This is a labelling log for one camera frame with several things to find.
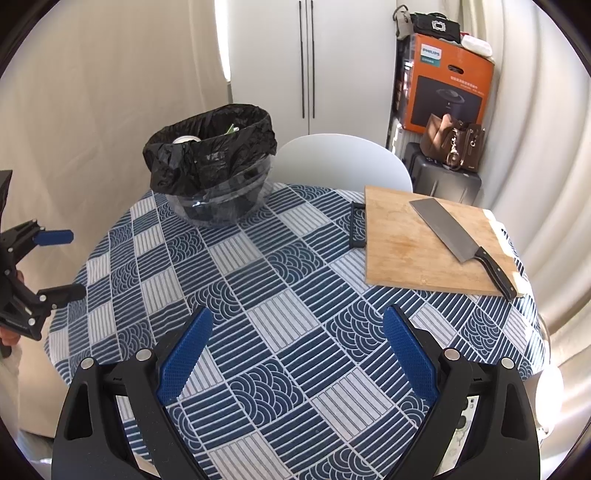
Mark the clear plastic bin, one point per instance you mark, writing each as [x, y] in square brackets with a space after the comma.
[217, 212]

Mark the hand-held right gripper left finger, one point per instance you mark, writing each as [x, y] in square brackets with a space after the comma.
[184, 355]

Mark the dark grey suitcase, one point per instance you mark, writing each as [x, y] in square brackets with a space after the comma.
[429, 180]

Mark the wooden cutting board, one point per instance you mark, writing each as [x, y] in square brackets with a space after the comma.
[397, 249]

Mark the cleaver knife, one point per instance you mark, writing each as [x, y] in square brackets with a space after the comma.
[443, 226]

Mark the white chair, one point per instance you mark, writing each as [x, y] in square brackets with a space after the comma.
[341, 161]

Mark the black bag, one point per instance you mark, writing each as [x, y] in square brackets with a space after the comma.
[434, 27]

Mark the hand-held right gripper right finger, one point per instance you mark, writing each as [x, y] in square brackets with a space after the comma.
[408, 355]

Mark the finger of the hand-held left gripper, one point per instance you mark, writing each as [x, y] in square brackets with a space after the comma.
[55, 237]
[62, 294]

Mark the white cabinet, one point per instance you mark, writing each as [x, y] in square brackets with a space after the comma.
[346, 55]

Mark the white pouch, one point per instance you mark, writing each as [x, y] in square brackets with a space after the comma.
[478, 46]

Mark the brown handbag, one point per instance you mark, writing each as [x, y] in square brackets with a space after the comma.
[434, 138]

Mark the orange cardboard box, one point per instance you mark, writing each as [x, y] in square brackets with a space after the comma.
[475, 69]

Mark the beige curtain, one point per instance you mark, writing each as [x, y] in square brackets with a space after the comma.
[92, 92]

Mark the white curtain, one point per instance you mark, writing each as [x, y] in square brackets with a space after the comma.
[545, 138]

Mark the white paper cup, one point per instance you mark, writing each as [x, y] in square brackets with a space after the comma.
[187, 138]

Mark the dark printed carton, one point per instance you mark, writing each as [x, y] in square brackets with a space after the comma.
[399, 83]

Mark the person's left forearm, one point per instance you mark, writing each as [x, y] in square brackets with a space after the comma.
[9, 392]

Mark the bin with black bag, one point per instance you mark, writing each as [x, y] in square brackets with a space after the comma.
[207, 161]

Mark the grey bag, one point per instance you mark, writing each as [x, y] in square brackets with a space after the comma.
[401, 21]

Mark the person's left hand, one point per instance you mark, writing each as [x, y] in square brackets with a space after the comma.
[8, 337]

